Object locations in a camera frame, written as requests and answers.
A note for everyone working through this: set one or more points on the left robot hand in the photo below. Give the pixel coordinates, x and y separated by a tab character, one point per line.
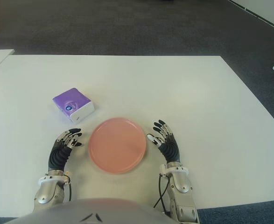
58	156

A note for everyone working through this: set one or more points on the grey robot torso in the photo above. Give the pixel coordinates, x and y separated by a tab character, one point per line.
92	210

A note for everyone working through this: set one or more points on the purple tissue paper pack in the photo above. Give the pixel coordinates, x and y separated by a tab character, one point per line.
71	102

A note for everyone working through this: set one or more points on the pink round plate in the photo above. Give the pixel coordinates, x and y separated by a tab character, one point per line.
117	145

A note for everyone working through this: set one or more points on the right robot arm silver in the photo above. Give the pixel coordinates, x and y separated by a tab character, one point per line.
181	182

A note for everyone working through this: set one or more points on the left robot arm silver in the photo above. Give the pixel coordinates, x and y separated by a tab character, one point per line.
47	191

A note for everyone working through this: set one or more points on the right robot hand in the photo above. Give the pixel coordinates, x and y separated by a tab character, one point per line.
171	149

